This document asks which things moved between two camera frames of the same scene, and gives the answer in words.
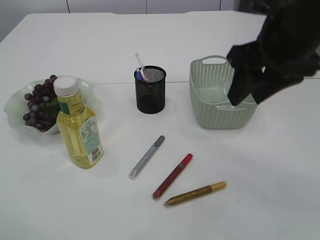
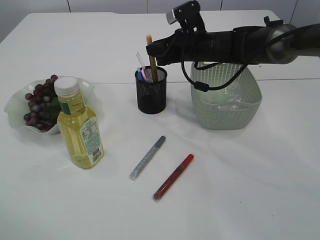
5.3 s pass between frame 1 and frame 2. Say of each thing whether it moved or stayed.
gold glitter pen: moved
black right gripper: moved
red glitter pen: stayed
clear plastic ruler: stayed
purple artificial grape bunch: stayed
